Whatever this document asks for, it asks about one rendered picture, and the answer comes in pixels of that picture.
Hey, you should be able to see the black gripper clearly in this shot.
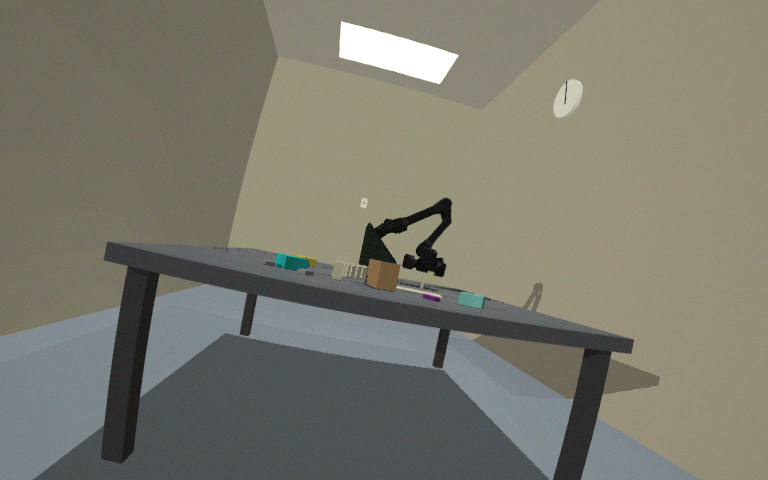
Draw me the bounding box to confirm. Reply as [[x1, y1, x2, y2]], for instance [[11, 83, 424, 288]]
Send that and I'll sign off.
[[402, 254, 446, 278]]

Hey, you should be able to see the yellow rectangular block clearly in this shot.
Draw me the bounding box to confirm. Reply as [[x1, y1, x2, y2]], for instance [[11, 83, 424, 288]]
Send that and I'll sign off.
[[293, 254, 317, 267]]

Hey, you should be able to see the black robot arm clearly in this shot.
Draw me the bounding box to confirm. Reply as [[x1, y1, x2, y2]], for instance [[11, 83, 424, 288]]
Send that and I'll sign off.
[[374, 197, 452, 267]]

